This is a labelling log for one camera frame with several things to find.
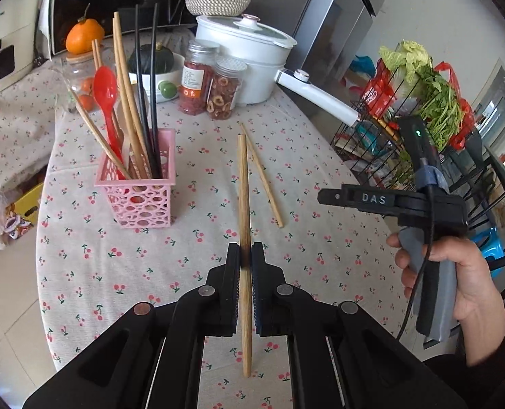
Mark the person's right hand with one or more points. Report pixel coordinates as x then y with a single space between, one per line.
478 289

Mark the grey refrigerator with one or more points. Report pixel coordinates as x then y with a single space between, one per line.
333 30

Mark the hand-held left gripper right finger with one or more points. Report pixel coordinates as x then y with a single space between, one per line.
255 272

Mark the blue plastic stool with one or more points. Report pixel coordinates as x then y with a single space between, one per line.
488 240

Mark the large orange fruit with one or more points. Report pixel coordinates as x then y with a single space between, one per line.
85 36

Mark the leafy green vegetable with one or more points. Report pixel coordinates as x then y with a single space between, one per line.
441 110

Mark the red plastic bag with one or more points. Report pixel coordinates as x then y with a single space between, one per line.
465 115

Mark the person's right forearm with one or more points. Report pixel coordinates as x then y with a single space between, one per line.
490 385

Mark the cherry print tablecloth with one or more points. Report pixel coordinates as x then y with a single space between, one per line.
158 272

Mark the glass jar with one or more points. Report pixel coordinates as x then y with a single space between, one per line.
75 76

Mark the jar of red berries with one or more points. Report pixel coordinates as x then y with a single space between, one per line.
195 85

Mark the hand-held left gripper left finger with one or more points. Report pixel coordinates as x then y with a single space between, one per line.
235 272

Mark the napa cabbage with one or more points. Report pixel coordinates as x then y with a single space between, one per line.
407 57

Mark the white bowl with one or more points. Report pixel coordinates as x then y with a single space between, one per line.
169 87

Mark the white appliance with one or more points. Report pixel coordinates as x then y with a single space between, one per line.
5 42

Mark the black chopstick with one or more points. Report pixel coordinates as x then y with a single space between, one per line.
155 81
141 81

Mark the pink perforated utensil holder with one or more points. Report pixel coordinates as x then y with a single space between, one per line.
144 204

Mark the white electric pot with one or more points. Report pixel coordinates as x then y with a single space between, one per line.
252 76

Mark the small tangerine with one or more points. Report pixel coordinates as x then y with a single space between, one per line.
87 86
86 103

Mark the pile of snack packets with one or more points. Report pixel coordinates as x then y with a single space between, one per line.
375 93

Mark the jar of dried fruit rings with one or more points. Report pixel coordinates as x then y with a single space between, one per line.
224 93

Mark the yellow box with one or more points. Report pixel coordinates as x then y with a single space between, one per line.
29 200

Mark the dark green squash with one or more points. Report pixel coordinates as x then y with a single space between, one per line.
161 57

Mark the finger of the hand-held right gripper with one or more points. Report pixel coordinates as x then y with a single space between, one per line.
341 200

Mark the red plastic spoon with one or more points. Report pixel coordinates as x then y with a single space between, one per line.
105 87

